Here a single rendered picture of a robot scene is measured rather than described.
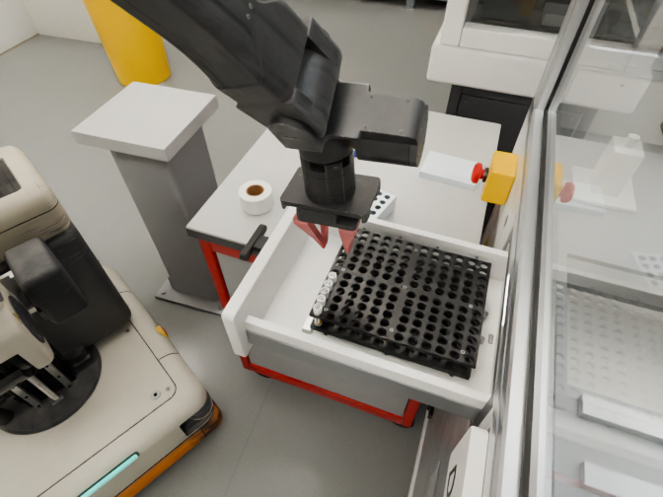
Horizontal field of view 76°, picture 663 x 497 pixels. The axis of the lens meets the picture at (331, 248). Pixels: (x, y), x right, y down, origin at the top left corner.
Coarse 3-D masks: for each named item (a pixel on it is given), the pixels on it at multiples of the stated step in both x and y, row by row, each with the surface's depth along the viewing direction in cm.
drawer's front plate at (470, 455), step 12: (468, 432) 46; (480, 432) 44; (468, 444) 44; (480, 444) 43; (456, 456) 49; (468, 456) 43; (480, 456) 43; (456, 468) 47; (468, 468) 42; (480, 468) 42; (456, 480) 45; (468, 480) 41; (480, 480) 41; (444, 492) 50; (456, 492) 43; (468, 492) 40; (480, 492) 40
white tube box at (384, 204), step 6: (384, 192) 89; (378, 198) 87; (384, 198) 87; (390, 198) 87; (372, 204) 87; (378, 204) 86; (384, 204) 86; (390, 204) 87; (372, 210) 85; (378, 210) 85; (384, 210) 85; (390, 210) 89; (372, 216) 84; (378, 216) 84; (384, 216) 87
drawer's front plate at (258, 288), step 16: (288, 208) 66; (288, 224) 64; (272, 240) 62; (288, 240) 66; (304, 240) 73; (272, 256) 61; (288, 256) 68; (256, 272) 58; (272, 272) 63; (240, 288) 56; (256, 288) 58; (272, 288) 65; (240, 304) 55; (256, 304) 60; (224, 320) 54; (240, 320) 56; (240, 336) 57; (240, 352) 60
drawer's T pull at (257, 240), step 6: (258, 228) 66; (264, 228) 66; (258, 234) 65; (252, 240) 64; (258, 240) 64; (264, 240) 64; (246, 246) 63; (252, 246) 64; (258, 246) 64; (246, 252) 62; (252, 252) 64; (240, 258) 63; (246, 258) 62
